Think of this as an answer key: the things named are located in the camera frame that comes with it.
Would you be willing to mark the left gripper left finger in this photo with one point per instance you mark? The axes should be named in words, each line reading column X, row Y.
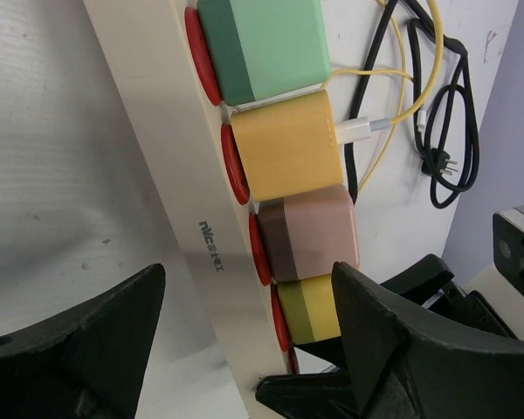
column 88, row 361

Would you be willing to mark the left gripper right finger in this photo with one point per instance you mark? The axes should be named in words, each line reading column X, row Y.
column 402, row 361

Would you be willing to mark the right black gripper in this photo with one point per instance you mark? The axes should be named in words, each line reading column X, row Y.
column 431, row 276

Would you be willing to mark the yellow olive charger plug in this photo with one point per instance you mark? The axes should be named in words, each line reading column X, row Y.
column 309, row 309

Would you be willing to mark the pink brown charger plug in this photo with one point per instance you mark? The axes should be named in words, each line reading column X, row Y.
column 305, row 234

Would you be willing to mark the orange charger plug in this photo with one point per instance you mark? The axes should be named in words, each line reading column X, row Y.
column 288, row 147

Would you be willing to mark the green charger plug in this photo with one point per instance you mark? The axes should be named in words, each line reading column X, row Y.
column 262, row 49

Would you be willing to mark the cream power strip red sockets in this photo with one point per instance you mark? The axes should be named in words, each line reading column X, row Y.
column 178, row 130

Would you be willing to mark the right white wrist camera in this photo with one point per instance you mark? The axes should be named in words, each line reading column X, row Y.
column 502, row 282

